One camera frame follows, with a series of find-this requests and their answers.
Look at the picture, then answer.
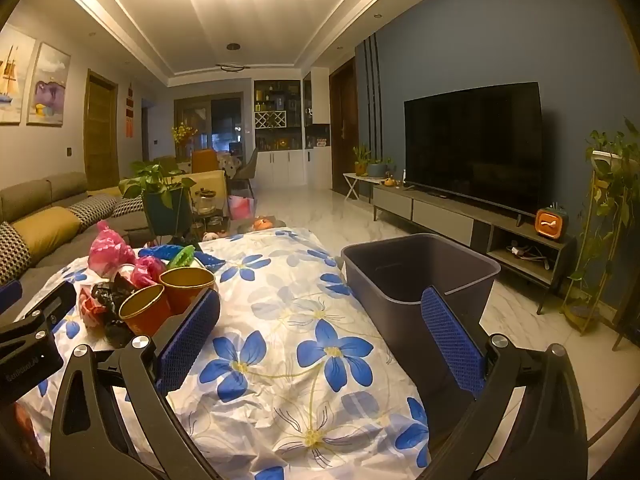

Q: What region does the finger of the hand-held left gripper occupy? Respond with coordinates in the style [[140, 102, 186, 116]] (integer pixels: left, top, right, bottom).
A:
[[0, 280, 24, 314]]

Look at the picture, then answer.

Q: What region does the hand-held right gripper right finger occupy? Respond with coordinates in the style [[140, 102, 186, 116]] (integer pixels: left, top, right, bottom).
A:
[[415, 286, 589, 480]]

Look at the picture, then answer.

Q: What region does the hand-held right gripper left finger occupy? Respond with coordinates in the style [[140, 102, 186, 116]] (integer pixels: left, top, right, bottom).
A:
[[50, 289, 226, 480]]

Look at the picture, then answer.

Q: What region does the orange printed paper cup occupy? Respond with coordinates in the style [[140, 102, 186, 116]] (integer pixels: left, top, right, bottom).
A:
[[160, 267, 216, 314], [118, 284, 169, 337]]

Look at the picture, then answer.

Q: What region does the red wrapper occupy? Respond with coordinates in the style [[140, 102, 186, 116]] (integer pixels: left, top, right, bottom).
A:
[[77, 292, 109, 329]]

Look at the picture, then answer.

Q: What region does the pink plastic bag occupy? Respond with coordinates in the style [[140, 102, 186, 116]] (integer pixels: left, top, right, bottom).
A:
[[89, 220, 134, 279], [131, 256, 167, 289]]

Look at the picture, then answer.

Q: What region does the blue foam net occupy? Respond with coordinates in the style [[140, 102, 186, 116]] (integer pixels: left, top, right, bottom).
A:
[[138, 244, 226, 272]]

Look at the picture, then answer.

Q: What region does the green foam net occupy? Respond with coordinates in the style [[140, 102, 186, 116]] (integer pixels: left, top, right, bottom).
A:
[[167, 246, 199, 269]]

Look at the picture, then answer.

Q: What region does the black plastic bag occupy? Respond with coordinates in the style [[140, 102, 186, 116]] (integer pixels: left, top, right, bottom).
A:
[[92, 275, 137, 349]]

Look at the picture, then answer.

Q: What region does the grey plastic bin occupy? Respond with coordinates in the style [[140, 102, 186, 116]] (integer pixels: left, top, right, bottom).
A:
[[341, 233, 502, 441]]

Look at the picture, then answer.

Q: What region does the black white patterned cushion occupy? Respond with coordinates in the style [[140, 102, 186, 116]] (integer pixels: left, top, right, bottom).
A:
[[112, 196, 146, 217], [67, 195, 119, 229], [0, 221, 34, 286]]

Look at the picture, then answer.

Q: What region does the blue floral white cloth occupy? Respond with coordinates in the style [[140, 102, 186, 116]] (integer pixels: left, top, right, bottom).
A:
[[15, 227, 436, 480]]

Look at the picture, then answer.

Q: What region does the dark glass coffee table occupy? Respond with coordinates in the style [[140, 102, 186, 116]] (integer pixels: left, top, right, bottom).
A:
[[145, 210, 253, 256]]

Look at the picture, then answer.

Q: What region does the grey fabric sofa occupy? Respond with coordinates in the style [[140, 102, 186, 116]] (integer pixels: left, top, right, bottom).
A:
[[0, 171, 151, 306]]

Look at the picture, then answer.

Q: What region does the grey television cabinet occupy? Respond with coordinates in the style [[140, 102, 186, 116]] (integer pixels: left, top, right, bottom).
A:
[[372, 183, 579, 316]]

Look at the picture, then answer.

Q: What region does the green plant in teal pot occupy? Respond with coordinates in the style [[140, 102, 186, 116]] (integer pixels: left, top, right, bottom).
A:
[[120, 162, 197, 239]]

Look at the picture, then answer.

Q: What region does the glass jar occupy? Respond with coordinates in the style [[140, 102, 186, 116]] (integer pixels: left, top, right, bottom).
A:
[[192, 187, 216, 216]]

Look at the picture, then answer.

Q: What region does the pink gift bag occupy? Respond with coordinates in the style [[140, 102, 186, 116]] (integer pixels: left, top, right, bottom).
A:
[[227, 195, 256, 221]]

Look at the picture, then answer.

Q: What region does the yellow upholstered seat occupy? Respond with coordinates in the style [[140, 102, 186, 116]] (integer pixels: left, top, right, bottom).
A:
[[176, 170, 227, 196]]

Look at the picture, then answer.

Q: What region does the gold metal plant stand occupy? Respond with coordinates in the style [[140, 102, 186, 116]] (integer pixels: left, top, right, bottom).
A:
[[560, 160, 640, 337]]

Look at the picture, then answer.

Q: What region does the orange dining chair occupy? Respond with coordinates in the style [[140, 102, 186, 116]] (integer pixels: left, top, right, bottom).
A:
[[191, 150, 220, 174]]

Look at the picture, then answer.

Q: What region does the grey dining chair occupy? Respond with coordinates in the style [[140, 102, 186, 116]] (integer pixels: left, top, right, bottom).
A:
[[235, 147, 259, 197]]

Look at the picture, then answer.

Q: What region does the light wooden door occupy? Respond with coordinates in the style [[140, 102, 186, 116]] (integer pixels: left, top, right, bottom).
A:
[[84, 69, 120, 192]]

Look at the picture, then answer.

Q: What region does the white folding side table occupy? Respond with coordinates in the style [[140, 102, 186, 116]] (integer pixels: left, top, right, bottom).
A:
[[343, 172, 381, 204]]

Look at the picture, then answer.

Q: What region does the black flat television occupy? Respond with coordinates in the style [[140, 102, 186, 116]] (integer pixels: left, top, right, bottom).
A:
[[404, 81, 544, 221]]

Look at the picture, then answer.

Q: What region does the white display cabinet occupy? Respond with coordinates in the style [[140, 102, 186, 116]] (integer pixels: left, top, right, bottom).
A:
[[252, 79, 331, 186]]

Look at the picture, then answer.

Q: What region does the yellow flower bouquet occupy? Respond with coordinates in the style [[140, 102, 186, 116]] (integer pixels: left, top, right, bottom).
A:
[[171, 122, 194, 149]]

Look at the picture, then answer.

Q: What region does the purple abstract painting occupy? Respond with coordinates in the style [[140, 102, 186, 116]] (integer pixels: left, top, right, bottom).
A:
[[27, 42, 71, 126]]

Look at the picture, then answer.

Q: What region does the sailboat painting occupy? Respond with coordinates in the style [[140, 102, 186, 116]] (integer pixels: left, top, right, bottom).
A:
[[0, 30, 39, 126]]

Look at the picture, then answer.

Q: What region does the sliding glass door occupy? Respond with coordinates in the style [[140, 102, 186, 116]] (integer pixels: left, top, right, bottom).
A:
[[174, 92, 245, 152]]

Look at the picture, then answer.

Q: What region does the dark wooden door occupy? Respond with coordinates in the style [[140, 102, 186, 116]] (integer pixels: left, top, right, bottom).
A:
[[330, 57, 359, 197]]

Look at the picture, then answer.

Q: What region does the trailing plant in white pot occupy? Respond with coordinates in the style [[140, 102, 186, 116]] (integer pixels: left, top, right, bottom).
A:
[[570, 117, 640, 281]]

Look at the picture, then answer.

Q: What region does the red wall decoration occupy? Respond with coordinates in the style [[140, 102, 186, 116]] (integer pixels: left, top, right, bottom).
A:
[[123, 82, 136, 139]]

